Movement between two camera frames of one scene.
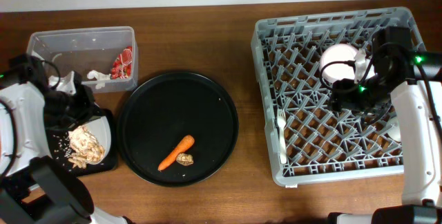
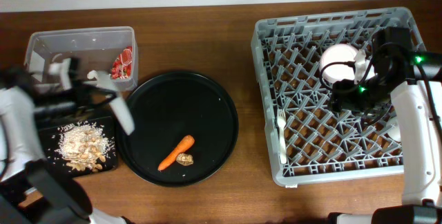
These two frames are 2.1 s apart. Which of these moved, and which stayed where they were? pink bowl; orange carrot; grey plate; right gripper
Moved: grey plate
Stayed: right gripper; pink bowl; orange carrot
